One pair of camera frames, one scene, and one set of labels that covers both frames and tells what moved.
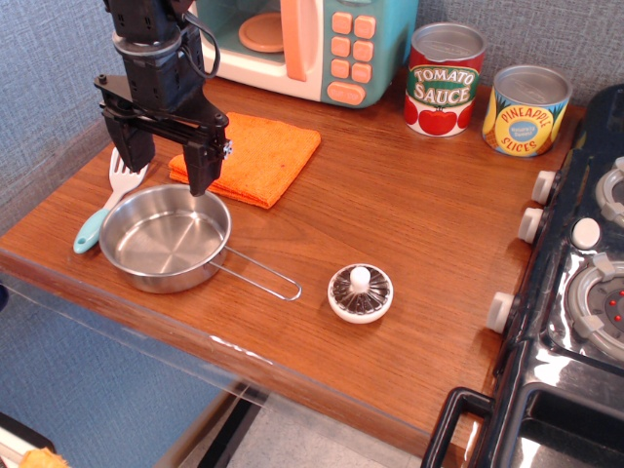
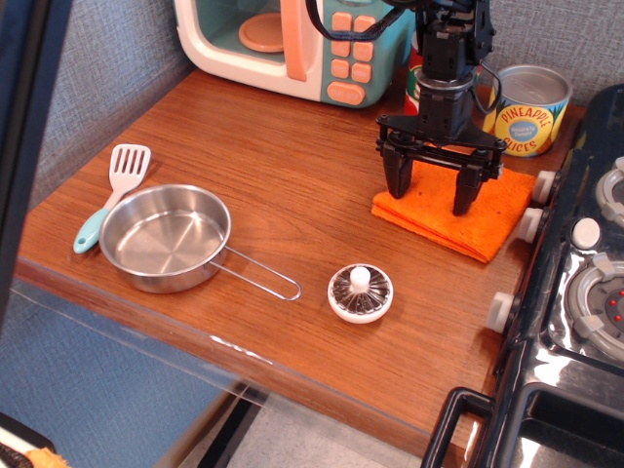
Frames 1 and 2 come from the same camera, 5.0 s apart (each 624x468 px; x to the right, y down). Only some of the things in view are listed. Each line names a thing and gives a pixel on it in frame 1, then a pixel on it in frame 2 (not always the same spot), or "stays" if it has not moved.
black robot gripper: x=163 y=93 to x=445 y=131
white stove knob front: x=499 y=309 stays
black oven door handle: x=459 y=400 stays
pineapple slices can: x=526 y=110 stays
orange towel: x=265 y=157 to x=428 y=211
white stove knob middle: x=529 y=223 stays
